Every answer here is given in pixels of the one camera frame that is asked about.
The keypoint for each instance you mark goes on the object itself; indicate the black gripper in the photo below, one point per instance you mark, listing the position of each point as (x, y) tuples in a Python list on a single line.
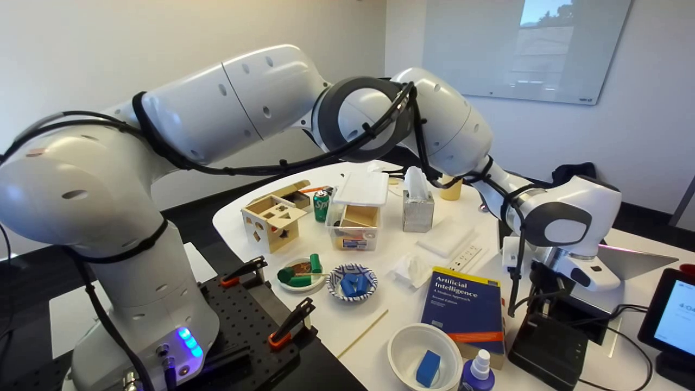
[(548, 285)]

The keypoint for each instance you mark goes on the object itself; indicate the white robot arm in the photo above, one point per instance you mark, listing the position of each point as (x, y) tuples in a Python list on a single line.
[(83, 181)]

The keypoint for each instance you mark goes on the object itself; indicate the black box object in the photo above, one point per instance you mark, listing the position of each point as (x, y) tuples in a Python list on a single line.
[(553, 341)]

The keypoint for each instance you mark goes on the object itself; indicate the blue book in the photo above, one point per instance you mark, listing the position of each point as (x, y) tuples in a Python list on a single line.
[(466, 307)]

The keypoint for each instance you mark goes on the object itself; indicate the small blue cap bottle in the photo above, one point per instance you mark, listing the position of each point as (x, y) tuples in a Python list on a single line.
[(479, 374)]

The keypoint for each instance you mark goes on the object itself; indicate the small tablet display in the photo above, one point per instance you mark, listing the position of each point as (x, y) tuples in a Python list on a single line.
[(671, 326)]

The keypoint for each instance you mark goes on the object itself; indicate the white napkin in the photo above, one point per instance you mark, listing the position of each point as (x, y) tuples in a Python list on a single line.
[(414, 271)]

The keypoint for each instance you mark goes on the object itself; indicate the white bowl blue block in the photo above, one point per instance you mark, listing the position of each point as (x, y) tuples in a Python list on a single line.
[(424, 360)]

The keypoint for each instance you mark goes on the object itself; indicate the tissue box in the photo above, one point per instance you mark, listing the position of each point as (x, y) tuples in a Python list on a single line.
[(419, 202)]

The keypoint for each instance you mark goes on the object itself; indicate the patterned bowl blue blocks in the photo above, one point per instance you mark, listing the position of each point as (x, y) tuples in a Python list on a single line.
[(353, 283)]

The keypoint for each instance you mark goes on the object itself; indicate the clear plastic container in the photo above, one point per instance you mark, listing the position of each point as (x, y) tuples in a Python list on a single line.
[(356, 230)]

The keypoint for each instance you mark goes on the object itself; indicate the white container lid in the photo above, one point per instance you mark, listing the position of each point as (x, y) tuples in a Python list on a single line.
[(363, 189)]

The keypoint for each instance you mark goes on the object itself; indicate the whiteboard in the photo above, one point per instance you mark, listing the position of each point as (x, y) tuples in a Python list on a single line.
[(538, 50)]

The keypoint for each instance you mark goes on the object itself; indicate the green can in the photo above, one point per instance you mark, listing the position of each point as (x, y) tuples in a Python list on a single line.
[(321, 207)]

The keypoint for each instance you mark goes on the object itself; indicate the plate with green blocks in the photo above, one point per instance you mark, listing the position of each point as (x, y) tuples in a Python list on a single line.
[(300, 274)]

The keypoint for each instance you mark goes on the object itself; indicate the orange black clamp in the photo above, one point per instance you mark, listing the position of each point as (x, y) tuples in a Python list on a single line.
[(248, 274), (283, 333)]

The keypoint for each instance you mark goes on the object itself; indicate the wooden shape sorter box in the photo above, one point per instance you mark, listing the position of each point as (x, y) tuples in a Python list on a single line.
[(273, 221)]

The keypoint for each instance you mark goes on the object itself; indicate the black mounting base plate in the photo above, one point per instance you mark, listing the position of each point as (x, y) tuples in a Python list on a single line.
[(243, 358)]

